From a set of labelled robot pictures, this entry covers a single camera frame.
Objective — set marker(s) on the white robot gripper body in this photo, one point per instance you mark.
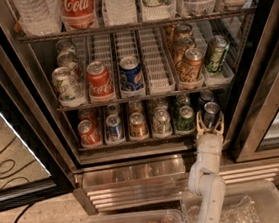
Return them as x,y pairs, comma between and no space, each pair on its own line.
210,143

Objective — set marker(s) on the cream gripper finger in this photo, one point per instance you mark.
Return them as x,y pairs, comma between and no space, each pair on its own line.
201,127
219,125

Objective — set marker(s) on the blue pepsi can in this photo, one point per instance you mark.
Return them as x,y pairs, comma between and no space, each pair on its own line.
210,113
205,97
114,126

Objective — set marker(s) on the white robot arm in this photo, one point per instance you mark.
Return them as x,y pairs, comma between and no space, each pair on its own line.
204,179

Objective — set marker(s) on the green can front bottom shelf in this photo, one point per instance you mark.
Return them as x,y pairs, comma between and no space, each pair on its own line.
185,119

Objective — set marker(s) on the green can rear bottom shelf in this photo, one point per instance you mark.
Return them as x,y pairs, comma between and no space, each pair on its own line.
181,101

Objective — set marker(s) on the white green can bottom shelf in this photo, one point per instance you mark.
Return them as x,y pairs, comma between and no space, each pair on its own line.
162,122

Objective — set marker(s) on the white green can shelf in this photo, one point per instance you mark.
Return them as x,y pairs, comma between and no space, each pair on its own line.
66,84
162,122

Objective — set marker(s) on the orange can front middle shelf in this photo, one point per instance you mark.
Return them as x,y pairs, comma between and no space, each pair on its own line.
191,64

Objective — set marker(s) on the orange can shelf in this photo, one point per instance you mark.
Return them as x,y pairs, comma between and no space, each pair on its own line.
137,125
191,64

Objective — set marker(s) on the orange can front bottom shelf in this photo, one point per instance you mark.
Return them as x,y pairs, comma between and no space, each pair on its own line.
137,125

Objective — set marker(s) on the white empty shelf tray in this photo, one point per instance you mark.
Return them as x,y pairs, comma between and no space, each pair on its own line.
160,79

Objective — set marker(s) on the blue pepsi can middle shelf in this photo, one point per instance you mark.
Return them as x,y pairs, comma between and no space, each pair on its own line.
131,74

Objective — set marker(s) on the red coca-cola can middle shelf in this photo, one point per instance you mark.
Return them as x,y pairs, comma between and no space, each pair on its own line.
99,79

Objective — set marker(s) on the red coke can bottom shelf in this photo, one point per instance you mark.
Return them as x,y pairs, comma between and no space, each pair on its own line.
88,132

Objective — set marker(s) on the white green can middle shelf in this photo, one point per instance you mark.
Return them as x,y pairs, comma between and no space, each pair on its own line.
66,84

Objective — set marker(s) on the red coca-cola bottle top shelf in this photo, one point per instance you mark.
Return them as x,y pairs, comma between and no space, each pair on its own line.
77,8

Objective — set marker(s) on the open glass fridge door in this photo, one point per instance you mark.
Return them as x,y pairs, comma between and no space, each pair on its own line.
31,168

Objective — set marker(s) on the clear plastic bin with bubble wrap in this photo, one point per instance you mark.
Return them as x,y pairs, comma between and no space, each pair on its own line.
248,202

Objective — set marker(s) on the clear water bottle top middle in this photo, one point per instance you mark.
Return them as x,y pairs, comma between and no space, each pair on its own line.
119,12

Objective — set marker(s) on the clear water bottle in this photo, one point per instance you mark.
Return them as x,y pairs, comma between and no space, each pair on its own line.
39,17
119,12

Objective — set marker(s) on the clear water bottle top left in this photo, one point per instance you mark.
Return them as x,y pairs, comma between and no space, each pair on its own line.
39,17

